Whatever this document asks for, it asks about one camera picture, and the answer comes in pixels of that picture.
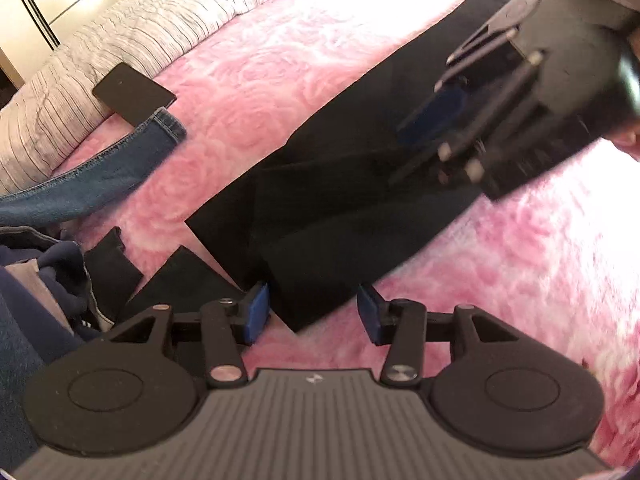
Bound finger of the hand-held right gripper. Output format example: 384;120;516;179
397;25;546;146
387;67;541;186

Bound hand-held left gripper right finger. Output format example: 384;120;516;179
356;284;523;388

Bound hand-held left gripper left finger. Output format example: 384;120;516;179
107;282;271;388

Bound black pants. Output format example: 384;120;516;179
185;0;608;333

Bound person's right hand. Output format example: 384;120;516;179
612;120;640;163

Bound pink floral blanket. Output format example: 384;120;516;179
45;0;640;471

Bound blue jeans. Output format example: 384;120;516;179
0;107;187;228

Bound navy hoodie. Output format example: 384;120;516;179
0;225;118;461

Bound black phone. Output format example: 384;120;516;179
92;62;177;126

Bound white striped quilt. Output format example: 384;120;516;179
0;0;286;196

